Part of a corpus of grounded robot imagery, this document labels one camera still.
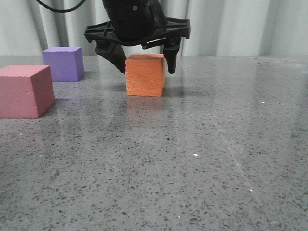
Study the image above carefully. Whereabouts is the black gripper wide finger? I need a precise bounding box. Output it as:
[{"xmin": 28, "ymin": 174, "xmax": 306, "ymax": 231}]
[{"xmin": 95, "ymin": 40, "xmax": 126, "ymax": 74}]

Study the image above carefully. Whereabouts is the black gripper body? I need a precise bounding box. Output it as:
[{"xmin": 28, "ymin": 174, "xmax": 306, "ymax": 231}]
[{"xmin": 84, "ymin": 0, "xmax": 190, "ymax": 49}]

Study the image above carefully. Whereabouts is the black gripper narrow finger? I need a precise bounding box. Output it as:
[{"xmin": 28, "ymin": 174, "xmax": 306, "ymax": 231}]
[{"xmin": 163, "ymin": 37, "xmax": 181, "ymax": 74}]

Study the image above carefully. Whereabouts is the orange foam cube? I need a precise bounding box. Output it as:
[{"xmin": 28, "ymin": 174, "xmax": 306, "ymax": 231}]
[{"xmin": 125, "ymin": 53, "xmax": 165, "ymax": 97}]

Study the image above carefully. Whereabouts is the purple foam cube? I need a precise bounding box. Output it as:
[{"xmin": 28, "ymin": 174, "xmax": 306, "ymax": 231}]
[{"xmin": 42, "ymin": 47, "xmax": 85, "ymax": 82}]

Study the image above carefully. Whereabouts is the grey-green curtain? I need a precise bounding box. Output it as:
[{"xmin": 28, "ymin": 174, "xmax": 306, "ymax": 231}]
[{"xmin": 0, "ymin": 0, "xmax": 308, "ymax": 56}]

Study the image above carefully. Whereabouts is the red foam cube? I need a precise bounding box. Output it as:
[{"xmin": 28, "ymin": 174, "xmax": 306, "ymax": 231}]
[{"xmin": 0, "ymin": 65, "xmax": 55, "ymax": 118}]

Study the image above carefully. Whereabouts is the black cable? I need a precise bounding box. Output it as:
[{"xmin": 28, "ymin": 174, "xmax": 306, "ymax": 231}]
[{"xmin": 35, "ymin": 0, "xmax": 86, "ymax": 13}]

